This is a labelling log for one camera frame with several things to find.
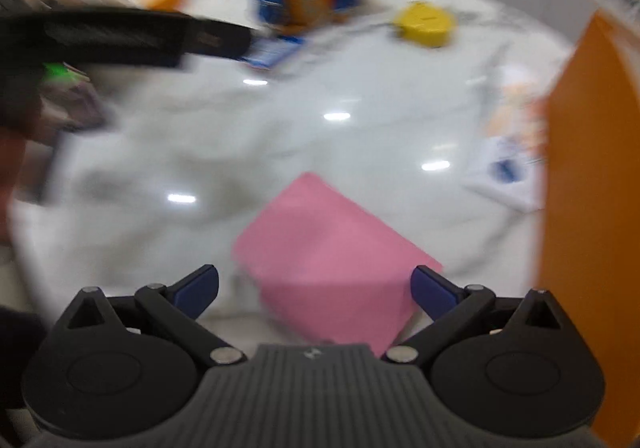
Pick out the person's left hand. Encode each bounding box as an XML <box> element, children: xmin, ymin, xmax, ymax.
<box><xmin>1</xmin><ymin>123</ymin><xmax>43</xmax><ymax>246</ymax></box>

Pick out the pink cloth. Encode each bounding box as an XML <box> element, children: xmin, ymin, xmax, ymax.
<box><xmin>232</xmin><ymin>173</ymin><xmax>442</xmax><ymax>356</ymax></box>

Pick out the orange storage box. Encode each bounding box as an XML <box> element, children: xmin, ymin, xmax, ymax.
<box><xmin>537</xmin><ymin>12</ymin><xmax>639</xmax><ymax>447</ymax></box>

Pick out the white blue booklet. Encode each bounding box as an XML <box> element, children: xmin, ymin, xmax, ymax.
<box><xmin>464</xmin><ymin>64</ymin><xmax>547</xmax><ymax>213</ymax></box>

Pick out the yellow round tape measure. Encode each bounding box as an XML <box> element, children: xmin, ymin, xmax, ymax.
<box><xmin>393</xmin><ymin>2</ymin><xmax>457</xmax><ymax>48</ymax></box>

